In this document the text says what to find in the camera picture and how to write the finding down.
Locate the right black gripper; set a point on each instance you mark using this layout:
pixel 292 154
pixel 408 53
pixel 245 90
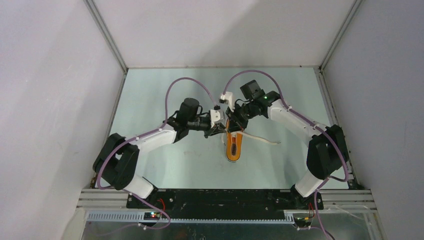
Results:
pixel 235 126

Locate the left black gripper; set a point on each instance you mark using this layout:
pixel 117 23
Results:
pixel 218 129

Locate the white shoelace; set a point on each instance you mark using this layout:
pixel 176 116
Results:
pixel 258 138

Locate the orange canvas sneaker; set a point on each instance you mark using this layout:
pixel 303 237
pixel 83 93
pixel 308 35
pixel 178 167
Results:
pixel 233 144

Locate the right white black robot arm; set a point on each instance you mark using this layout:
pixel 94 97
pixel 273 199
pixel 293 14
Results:
pixel 326 146

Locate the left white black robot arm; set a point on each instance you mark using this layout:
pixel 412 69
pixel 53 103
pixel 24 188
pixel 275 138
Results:
pixel 117 160

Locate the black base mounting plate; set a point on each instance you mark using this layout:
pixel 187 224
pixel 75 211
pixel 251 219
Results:
pixel 231 204

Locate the left controller board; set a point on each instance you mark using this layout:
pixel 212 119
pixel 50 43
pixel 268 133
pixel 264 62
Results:
pixel 152 216

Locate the controller board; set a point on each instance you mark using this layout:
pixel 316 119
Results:
pixel 152 216
pixel 303 222

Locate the right controller board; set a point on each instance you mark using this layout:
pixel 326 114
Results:
pixel 303 222

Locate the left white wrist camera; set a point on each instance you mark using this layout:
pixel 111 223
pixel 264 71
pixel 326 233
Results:
pixel 216 116

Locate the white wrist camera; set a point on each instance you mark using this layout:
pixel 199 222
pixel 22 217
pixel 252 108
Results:
pixel 228 98
pixel 216 116

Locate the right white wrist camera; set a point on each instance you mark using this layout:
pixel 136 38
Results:
pixel 228 98

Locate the aluminium frame rail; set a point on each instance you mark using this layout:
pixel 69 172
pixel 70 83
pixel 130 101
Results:
pixel 355 201

